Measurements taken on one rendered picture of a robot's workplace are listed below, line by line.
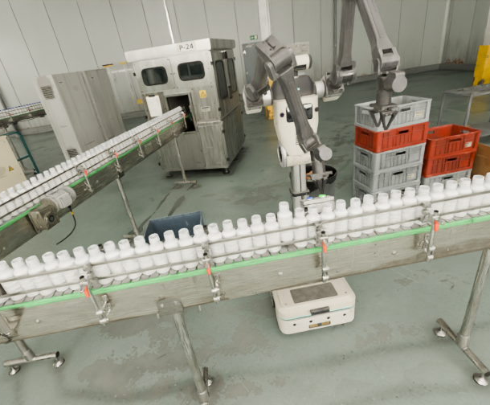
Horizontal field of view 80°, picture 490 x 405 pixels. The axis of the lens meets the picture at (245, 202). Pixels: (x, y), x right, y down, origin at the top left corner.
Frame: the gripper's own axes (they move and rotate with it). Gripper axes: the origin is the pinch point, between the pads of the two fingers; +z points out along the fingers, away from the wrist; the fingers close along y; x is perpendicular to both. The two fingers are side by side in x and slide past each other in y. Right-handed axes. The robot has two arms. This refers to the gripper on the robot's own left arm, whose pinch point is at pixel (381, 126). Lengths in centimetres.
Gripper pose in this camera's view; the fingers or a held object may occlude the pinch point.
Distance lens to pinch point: 138.8
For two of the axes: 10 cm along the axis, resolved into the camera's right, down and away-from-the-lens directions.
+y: -1.3, -4.3, 9.0
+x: -9.8, 1.8, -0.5
